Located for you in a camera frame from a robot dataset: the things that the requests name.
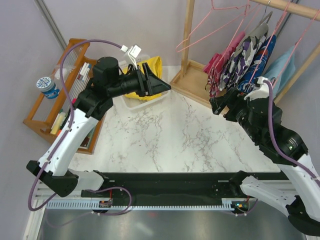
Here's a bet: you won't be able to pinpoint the grey metal hanger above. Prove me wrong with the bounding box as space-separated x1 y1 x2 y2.
259 0 273 25

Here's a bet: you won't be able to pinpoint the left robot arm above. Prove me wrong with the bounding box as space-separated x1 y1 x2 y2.
26 56 171 197

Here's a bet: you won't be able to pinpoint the yellow illustrated book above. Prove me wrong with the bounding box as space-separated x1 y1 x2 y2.
79 127 96 150

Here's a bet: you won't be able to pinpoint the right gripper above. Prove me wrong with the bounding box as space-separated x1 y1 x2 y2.
209 86 261 142

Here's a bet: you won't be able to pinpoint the pink hanger of yellow trousers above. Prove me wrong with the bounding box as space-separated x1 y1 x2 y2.
175 0 253 53

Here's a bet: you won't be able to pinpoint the yellow trousers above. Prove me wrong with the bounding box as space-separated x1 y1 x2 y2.
124 56 163 102

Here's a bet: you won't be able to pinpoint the white earbuds case in bag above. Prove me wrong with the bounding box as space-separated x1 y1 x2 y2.
54 68 65 80

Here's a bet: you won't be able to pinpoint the blue lidded jar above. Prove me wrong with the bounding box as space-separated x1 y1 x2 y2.
36 76 60 100

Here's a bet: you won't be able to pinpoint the pale yellow highlighter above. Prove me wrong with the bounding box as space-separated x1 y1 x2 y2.
50 112 66 135

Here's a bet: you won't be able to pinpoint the pink hanger of blue trousers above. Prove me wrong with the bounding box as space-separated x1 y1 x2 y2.
246 0 292 85

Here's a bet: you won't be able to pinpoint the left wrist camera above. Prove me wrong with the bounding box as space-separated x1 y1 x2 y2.
120 44 142 69

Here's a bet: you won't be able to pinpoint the pink hanger of camouflage trousers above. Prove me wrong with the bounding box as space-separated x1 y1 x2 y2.
222 4 261 57

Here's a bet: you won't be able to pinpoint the pink camouflage trousers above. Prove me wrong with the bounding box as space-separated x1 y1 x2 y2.
203 31 246 98

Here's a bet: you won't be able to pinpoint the light blue trousers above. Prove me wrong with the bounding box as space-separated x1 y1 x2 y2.
263 46 296 98

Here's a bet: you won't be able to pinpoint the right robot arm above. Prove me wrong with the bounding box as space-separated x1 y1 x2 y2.
209 89 320 237

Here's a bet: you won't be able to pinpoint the blue patterned trousers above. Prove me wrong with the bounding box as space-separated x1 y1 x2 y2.
236 35 277 94

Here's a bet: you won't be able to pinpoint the white cable duct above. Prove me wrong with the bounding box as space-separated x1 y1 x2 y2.
45 199 248 211

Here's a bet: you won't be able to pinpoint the pink hanger of light trousers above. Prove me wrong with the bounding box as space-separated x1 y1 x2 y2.
272 9 320 90

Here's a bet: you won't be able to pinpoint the wooden desk organizer shelf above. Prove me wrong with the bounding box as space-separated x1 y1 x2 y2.
23 43 104 155

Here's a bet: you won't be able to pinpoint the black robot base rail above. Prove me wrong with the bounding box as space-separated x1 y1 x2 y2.
81 171 291 207

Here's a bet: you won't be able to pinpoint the grey purple camouflage trousers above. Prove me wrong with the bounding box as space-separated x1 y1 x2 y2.
218 22 269 91

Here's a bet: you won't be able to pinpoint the white plastic basket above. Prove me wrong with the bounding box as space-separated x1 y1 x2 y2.
120 54 171 112

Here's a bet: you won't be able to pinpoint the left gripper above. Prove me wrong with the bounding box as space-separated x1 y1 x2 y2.
108 63 172 98

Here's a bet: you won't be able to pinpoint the white marker pens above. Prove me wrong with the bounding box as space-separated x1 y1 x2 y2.
76 62 92 82

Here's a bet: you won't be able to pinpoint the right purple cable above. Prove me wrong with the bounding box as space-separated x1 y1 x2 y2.
264 79 320 182

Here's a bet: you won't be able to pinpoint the wooden clothes rack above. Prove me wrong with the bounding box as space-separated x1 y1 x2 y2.
170 0 320 108

